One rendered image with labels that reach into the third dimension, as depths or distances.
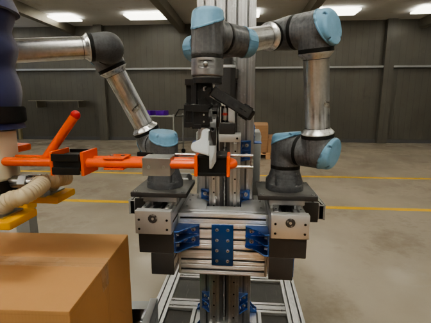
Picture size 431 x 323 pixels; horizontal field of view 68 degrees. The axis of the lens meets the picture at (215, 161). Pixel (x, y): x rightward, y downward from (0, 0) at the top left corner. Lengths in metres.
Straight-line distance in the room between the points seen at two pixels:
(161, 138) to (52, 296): 0.68
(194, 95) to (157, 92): 10.93
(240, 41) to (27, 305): 0.77
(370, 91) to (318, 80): 10.92
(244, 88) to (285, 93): 9.98
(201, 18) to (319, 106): 0.56
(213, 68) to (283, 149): 0.58
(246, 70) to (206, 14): 0.69
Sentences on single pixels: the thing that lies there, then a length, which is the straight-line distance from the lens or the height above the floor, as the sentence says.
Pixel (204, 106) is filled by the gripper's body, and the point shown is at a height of 1.37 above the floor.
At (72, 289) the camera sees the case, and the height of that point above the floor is 0.95.
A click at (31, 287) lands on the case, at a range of 0.93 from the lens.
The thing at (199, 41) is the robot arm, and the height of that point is 1.52.
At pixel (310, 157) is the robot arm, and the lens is 1.18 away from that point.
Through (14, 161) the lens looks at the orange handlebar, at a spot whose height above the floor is 1.24.
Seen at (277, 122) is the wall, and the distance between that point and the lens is 11.36.
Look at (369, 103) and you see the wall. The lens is 12.04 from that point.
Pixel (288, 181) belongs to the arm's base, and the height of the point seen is 1.08.
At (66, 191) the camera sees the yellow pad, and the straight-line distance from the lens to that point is 1.03.
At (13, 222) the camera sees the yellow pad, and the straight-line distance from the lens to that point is 0.84.
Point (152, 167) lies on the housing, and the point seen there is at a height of 1.23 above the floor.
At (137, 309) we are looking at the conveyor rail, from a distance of 1.39.
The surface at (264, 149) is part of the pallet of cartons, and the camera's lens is 7.87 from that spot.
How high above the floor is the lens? 1.38
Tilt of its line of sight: 11 degrees down
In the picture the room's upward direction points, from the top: straight up
